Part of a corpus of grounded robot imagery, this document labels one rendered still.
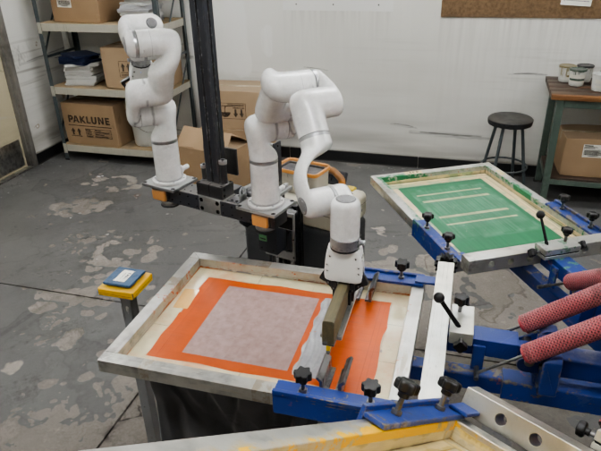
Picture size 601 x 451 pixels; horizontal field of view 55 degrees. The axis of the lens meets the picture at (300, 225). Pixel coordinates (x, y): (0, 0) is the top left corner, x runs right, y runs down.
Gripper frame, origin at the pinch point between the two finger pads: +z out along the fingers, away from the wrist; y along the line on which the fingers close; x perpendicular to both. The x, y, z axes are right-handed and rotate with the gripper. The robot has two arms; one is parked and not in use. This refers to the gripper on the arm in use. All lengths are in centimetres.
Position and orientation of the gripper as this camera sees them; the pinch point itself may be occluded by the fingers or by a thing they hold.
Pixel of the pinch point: (343, 295)
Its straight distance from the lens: 157.9
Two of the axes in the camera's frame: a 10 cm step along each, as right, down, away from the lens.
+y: -9.6, -1.1, 2.5
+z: 0.2, 8.9, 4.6
